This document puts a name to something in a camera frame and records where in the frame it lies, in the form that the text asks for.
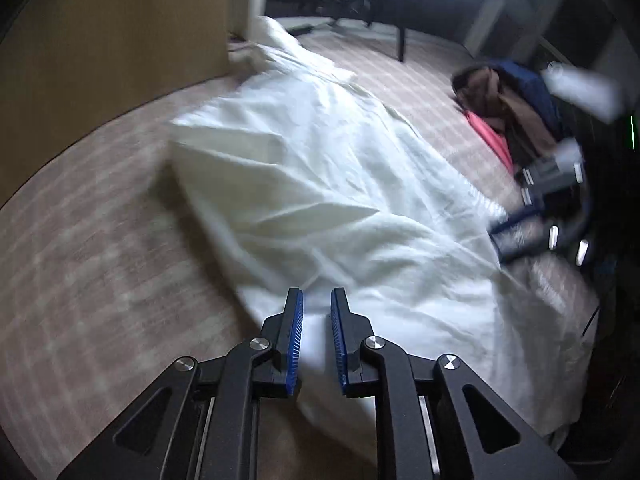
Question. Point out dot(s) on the light wooden wall panel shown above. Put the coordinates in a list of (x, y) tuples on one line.
[(125, 35)]

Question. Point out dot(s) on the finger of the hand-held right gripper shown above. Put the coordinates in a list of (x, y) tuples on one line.
[(525, 242), (550, 177)]

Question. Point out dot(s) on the pile of dark clothes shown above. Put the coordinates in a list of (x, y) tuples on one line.
[(505, 95)]

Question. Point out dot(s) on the white shirt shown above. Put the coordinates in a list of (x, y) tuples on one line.
[(325, 185)]

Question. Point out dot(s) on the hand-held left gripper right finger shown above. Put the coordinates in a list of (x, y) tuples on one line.
[(339, 345)]

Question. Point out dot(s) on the pink cloth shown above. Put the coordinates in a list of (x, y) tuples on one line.
[(487, 132)]

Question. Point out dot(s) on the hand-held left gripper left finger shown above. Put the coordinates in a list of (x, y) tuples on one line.
[(295, 345)]

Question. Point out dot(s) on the black tripod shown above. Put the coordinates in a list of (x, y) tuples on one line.
[(401, 42)]

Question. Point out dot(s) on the beige plaid table cloth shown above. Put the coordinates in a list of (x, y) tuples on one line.
[(100, 260)]

